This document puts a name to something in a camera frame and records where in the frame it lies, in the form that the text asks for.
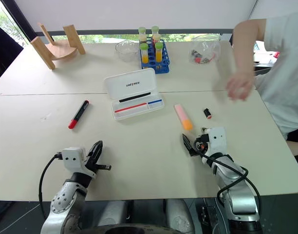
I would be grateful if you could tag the clear plastic bag with parts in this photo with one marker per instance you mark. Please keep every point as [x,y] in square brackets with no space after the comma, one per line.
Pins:
[204,52]

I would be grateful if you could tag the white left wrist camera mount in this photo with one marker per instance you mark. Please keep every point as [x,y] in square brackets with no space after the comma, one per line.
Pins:
[72,158]

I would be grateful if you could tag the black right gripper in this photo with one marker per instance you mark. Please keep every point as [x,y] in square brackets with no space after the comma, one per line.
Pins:
[202,143]

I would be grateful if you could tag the pink and orange highlighter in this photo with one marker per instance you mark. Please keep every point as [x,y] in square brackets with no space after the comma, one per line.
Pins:
[183,117]

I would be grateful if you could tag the small red object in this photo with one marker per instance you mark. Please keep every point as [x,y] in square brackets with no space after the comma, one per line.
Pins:
[276,55]

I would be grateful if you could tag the green-capped tube orange liquid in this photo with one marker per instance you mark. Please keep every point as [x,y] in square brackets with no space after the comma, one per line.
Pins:
[144,53]
[159,52]

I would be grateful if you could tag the person's bare hand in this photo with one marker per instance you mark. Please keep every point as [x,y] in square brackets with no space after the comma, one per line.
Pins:
[239,86]

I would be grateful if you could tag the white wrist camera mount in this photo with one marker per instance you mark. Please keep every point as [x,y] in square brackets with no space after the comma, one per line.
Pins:
[72,158]
[216,140]

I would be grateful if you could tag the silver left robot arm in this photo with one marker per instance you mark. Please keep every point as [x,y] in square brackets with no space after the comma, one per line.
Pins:
[60,202]

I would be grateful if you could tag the black button control box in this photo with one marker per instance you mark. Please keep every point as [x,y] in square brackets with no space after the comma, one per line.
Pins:
[208,214]

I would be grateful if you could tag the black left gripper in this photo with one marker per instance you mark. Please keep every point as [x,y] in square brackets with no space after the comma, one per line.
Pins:
[91,162]

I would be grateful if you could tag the red and black marker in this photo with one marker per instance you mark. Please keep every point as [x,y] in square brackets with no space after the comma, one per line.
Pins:
[78,114]

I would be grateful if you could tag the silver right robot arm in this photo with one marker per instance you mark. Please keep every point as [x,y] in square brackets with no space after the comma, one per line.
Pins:
[236,187]

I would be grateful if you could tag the dark panel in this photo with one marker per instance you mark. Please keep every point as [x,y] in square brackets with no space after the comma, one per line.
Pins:
[4,53]

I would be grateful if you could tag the white open pencil case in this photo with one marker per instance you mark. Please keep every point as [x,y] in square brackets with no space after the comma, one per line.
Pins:
[133,95]

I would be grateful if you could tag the clear glass bowl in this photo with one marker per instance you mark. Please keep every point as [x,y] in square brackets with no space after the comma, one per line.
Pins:
[126,51]

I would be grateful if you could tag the green-capped tube red liquid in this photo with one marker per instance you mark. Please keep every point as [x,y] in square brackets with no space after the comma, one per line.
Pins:
[155,34]

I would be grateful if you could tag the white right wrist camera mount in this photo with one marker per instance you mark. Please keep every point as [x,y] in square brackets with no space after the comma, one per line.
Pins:
[216,140]

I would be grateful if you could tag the person's bare forearm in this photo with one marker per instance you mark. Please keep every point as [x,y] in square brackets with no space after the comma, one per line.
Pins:
[244,46]

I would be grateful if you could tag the wooden stand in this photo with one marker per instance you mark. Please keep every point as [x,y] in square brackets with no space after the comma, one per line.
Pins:
[61,50]

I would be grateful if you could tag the person's white shirt torso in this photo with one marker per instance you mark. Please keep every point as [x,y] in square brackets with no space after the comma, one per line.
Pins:
[283,73]

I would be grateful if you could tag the blue test tube rack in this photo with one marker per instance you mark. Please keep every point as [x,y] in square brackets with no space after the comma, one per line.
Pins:
[161,64]

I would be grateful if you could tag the green-capped tube brown liquid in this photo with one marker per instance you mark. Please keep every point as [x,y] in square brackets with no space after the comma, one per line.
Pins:
[142,35]

